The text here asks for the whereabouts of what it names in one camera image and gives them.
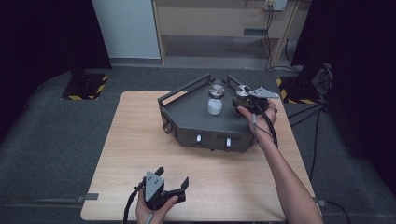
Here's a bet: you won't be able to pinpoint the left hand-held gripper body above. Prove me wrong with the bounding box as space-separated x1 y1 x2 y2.
141 170 188 211

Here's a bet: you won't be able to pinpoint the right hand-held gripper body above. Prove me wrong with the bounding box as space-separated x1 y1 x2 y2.
244 86 280 116

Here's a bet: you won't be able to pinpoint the glass jar with dark contents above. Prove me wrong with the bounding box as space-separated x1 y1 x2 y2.
233 84 252 117

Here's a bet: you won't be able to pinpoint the glass jar with white powder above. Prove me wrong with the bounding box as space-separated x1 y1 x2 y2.
206 83 226 117

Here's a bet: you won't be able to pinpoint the dark metal corner shelf rack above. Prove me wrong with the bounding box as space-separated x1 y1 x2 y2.
157 73 278 153

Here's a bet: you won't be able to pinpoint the person's right hand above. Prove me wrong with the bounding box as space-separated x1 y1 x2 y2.
237 99 279 145

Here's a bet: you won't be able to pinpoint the person's left hand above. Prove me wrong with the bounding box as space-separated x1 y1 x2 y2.
135 188 180 224

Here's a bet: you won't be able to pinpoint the black stand base striped edge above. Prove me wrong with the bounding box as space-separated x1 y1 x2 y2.
276 76 322 105
61 72 110 102

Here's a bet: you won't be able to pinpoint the grey label on shelf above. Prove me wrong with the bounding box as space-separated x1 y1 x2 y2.
243 28 269 36

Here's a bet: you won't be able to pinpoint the white power strip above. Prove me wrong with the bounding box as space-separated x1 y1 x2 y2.
264 0 289 12

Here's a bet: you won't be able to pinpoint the black curtain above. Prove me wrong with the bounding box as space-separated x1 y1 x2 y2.
291 0 396 198
0 0 112 146

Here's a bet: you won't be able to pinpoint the white panel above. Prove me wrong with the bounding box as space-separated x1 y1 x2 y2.
91 0 162 60

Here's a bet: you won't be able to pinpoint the right hand-held gripper cable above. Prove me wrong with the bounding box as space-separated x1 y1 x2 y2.
251 103 279 148

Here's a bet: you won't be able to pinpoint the hand-held gripper cable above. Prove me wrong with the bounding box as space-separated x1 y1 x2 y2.
251 103 279 148
122 184 146 224

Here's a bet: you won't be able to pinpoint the left hand-held gripper cable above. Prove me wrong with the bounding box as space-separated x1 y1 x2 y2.
122 184 146 224

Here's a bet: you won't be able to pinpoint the black hanging power cables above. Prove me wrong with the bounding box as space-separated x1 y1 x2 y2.
263 6 302 73

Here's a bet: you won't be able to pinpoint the tangled cable bundle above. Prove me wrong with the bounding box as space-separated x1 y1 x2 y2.
312 63 334 94

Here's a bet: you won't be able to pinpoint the long black floor cable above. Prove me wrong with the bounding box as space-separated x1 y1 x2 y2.
287 104 329 182

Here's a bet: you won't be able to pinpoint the wooden shelf frame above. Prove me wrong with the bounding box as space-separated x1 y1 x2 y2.
151 0 301 68

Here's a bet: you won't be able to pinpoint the short black floor cable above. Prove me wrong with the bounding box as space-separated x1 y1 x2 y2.
325 200 352 224

